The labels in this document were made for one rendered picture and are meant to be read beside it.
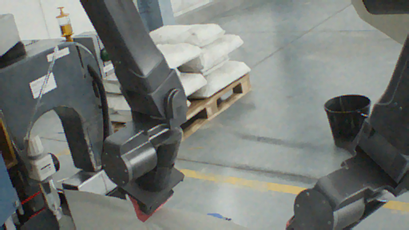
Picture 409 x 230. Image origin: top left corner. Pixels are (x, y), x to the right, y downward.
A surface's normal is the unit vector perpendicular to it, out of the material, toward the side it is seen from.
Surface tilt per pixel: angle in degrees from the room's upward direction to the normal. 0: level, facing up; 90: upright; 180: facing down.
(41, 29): 90
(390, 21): 130
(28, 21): 90
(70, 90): 90
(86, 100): 90
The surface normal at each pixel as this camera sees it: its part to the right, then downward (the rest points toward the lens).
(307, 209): -0.76, 0.17
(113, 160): -0.62, 0.34
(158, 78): 0.75, 0.21
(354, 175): 0.25, -0.73
